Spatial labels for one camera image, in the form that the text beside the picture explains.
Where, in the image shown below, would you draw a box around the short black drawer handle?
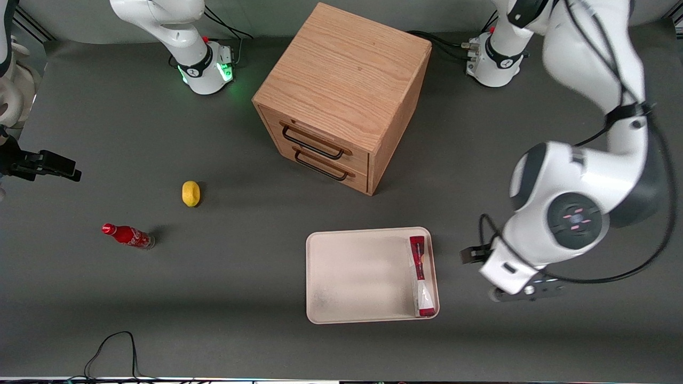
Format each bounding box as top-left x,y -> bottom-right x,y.
294,150 -> 349,182

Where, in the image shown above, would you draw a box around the aluminium frame rail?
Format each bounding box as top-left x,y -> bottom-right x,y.
10,4 -> 57,44

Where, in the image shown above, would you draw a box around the black left arm base cables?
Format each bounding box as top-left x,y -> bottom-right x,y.
407,11 -> 499,60

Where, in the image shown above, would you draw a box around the cream plastic tray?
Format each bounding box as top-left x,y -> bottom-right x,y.
305,227 -> 441,325

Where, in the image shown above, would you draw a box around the black arm base cables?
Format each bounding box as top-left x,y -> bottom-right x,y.
407,11 -> 499,60
202,5 -> 255,68

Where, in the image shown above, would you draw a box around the black arm-mounted cable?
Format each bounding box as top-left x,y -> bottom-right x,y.
477,0 -> 679,284

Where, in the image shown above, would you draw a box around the red cookie box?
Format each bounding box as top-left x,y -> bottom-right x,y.
408,235 -> 436,318

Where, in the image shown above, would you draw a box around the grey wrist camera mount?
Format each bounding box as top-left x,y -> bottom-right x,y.
488,278 -> 567,303

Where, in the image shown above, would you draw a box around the wooden two-drawer cabinet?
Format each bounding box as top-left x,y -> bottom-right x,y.
251,2 -> 433,196

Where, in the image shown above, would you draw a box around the black right arm base cables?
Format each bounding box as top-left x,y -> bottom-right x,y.
202,5 -> 255,68

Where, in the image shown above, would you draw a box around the yellow lemon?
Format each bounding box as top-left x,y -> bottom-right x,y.
181,180 -> 201,207

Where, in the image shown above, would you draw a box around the long black drawer handle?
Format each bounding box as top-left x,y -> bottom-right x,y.
281,124 -> 345,161

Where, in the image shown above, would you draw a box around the red cola bottle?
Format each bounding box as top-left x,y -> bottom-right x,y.
101,223 -> 156,250

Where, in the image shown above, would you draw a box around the beige bulky object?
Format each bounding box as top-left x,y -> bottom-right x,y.
0,42 -> 42,130

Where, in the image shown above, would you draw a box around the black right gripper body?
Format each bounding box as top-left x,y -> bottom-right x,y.
0,125 -> 42,181

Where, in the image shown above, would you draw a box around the looped thin black cable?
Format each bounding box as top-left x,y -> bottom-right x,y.
83,331 -> 161,382

